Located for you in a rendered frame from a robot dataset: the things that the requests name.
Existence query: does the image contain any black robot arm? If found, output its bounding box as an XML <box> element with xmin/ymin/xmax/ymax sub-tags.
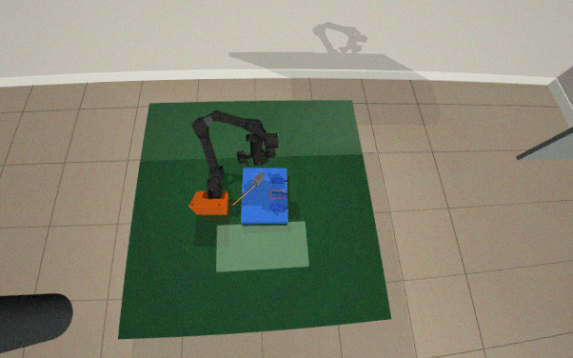
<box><xmin>192</xmin><ymin>110</ymin><xmax>278</xmax><ymax>199</ymax></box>

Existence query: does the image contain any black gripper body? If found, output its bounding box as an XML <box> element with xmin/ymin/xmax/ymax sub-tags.
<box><xmin>237</xmin><ymin>146</ymin><xmax>276</xmax><ymax>164</ymax></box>

